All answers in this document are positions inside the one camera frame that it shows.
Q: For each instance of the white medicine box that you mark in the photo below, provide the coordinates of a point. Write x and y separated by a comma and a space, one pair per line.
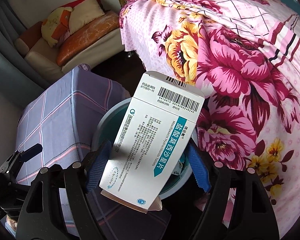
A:
150, 140

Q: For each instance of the cream sofa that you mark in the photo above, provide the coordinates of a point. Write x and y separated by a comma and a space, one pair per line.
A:
40, 55

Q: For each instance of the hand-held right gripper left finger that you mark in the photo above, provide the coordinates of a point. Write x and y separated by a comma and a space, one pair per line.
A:
100, 167

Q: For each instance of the grey-blue curtain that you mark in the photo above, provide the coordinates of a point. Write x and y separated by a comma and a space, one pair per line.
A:
10, 62

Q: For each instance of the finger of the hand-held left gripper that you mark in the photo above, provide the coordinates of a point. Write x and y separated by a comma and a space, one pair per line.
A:
31, 152

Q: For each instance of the orange seat cushion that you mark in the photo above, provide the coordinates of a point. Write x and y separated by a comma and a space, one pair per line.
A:
87, 35

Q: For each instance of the yellow and orange plush toy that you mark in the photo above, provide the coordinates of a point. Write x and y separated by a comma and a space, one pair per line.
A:
52, 25

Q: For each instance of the cream pillow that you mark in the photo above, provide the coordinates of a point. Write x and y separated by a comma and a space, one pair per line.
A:
87, 12

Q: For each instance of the red pillow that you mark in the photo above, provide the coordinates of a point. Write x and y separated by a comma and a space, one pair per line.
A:
72, 4

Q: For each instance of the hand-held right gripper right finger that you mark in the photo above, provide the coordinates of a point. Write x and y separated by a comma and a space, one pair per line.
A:
200, 170

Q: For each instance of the purple plaid tablecloth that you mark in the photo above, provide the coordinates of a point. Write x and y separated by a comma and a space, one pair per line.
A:
60, 110

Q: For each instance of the pink floral blanket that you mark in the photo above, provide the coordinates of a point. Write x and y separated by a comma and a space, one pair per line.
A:
240, 67

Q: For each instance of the teal trash bin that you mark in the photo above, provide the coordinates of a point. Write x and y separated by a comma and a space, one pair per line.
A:
107, 120

